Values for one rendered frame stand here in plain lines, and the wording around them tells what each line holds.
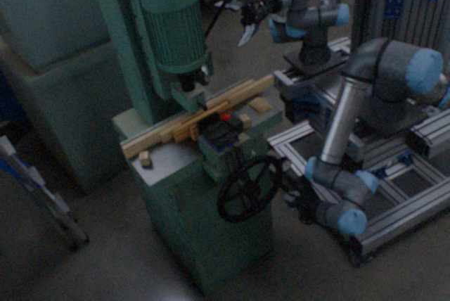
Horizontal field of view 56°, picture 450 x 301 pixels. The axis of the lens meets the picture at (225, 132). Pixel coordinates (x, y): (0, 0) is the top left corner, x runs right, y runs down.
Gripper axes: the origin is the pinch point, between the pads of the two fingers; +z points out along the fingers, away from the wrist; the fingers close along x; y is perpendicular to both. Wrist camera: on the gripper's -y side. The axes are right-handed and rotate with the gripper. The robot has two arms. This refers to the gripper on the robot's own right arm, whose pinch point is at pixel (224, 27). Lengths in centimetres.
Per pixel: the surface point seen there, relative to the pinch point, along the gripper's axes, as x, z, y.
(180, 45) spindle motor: -1.0, 15.6, -2.2
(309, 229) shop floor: 97, -31, -88
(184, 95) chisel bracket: 10.7, 15.4, -22.8
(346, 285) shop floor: 122, -23, -64
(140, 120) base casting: 6, 25, -64
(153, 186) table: 33, 40, -26
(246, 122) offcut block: 30.2, -1.0, -23.9
